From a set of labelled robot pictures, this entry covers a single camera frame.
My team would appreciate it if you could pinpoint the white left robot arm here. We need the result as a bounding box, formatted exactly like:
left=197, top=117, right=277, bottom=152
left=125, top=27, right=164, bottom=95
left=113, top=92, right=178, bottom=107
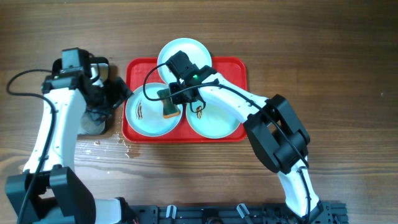
left=6, top=76, right=139, bottom=223

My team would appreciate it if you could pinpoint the green and orange sponge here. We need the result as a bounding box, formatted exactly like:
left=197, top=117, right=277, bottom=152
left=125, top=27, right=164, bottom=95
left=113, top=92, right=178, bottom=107
left=157, top=88, right=181, bottom=119

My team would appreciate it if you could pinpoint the red plastic tray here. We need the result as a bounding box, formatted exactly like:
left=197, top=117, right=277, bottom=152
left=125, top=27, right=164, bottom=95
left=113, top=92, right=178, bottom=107
left=121, top=57, right=248, bottom=144

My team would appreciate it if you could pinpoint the white plate back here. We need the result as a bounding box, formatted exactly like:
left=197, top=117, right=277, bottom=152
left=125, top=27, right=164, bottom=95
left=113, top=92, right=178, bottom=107
left=157, top=38, right=212, bottom=86

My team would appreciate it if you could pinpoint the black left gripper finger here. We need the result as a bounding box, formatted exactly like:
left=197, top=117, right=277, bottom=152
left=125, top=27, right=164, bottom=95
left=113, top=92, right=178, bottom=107
left=86, top=108, right=112, bottom=124
left=111, top=77, right=133, bottom=109

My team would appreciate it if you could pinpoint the white plate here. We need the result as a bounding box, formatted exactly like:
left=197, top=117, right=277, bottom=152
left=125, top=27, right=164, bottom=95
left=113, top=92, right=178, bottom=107
left=186, top=101, right=241, bottom=139
left=125, top=86, right=183, bottom=137
left=157, top=38, right=212, bottom=86

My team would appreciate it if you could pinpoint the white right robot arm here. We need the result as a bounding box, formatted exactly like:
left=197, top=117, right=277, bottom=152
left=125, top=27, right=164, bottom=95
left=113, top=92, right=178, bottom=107
left=169, top=65, right=320, bottom=221

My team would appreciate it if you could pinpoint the black water tray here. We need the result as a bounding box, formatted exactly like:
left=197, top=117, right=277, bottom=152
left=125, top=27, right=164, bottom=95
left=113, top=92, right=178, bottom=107
left=76, top=57, right=110, bottom=136

